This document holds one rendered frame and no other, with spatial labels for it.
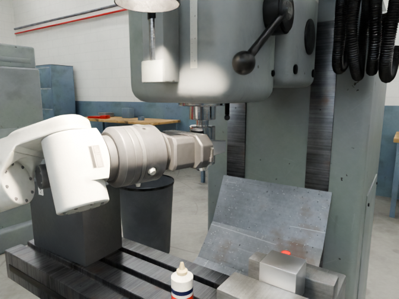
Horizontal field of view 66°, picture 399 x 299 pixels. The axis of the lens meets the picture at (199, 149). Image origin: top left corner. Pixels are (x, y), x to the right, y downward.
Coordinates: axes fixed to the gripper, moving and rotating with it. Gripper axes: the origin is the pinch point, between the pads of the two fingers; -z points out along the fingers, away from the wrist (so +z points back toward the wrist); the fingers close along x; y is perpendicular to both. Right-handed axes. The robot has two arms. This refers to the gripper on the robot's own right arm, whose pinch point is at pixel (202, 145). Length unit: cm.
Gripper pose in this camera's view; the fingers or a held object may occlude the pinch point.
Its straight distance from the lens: 56.1
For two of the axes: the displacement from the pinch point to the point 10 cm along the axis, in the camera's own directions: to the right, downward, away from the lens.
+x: -6.7, -1.3, 7.3
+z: -7.4, 1.0, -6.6
